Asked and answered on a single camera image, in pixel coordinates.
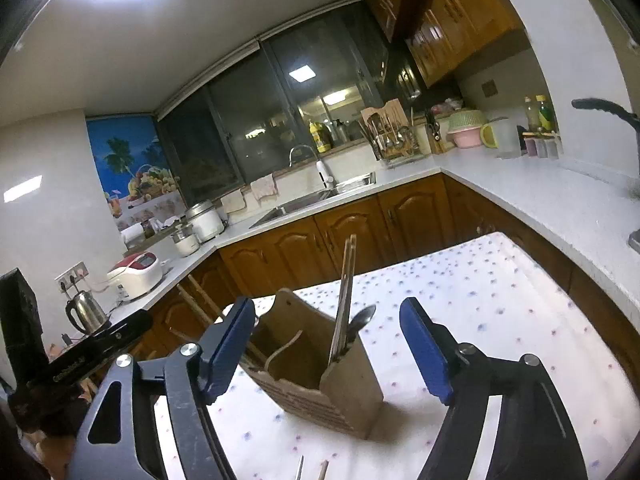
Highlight wall power socket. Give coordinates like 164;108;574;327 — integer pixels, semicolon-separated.
54;261;90;293

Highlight black curved handle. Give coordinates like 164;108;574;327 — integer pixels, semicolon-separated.
571;98;640;191

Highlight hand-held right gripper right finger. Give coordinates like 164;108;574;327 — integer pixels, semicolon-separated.
399;297;588;480

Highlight wooden cutting board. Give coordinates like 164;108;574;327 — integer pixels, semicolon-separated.
361;98;407;133

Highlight person's left hand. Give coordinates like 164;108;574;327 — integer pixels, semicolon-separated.
42;432;81;466

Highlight chrome sink faucet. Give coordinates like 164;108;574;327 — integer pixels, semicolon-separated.
288;144;321;167

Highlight steel spoon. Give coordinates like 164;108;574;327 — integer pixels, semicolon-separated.
340;304;377;356

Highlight wooden wall cabinets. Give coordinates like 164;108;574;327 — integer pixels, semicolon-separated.
347;0;523;88

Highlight steel kitchen sink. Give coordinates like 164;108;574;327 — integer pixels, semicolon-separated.
248;189;341;229

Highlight row of steel utensils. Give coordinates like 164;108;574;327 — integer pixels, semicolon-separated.
367;120;418;158

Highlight beige dishcloth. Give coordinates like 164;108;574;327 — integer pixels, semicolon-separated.
220;191;247;214
250;174;278;203

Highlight white faucet filter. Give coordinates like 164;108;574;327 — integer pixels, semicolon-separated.
314;157;337;188

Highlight wooden knife block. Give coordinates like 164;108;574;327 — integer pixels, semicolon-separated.
424;111;448;155

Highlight large white rice cooker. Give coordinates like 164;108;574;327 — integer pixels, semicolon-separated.
186;200;226;243

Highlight dark sliding window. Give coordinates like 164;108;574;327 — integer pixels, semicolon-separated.
156;0;426;206

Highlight wooden utensil holder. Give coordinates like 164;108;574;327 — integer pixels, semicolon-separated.
240;287;385;441

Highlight green bottle yellow cap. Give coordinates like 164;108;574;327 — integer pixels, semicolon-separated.
535;94;557;133

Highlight tropical fruit wall poster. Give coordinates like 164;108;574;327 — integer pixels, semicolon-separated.
86;116;182;233

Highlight steel tray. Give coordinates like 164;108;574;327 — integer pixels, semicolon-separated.
336;172;377;195

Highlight yellow oil bottle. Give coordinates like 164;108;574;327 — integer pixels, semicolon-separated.
308;120;333;153

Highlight green colander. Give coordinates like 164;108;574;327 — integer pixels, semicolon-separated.
446;109;488;133

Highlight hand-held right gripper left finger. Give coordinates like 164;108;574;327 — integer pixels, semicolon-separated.
65;296;257;480

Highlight dotted white tablecloth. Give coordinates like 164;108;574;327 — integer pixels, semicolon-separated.
152;231;626;480

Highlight steel utensil rack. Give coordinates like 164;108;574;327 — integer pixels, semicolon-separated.
361;117;426;167

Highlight clear glass bottle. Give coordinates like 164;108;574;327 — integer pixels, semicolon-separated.
524;96;541;133

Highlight steel electric kettle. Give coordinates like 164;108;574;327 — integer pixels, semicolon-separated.
65;290;112;335

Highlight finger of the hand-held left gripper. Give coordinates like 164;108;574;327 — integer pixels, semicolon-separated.
47;309;154;387

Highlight red white rice cooker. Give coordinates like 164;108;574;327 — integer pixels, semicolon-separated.
106;253;166;302

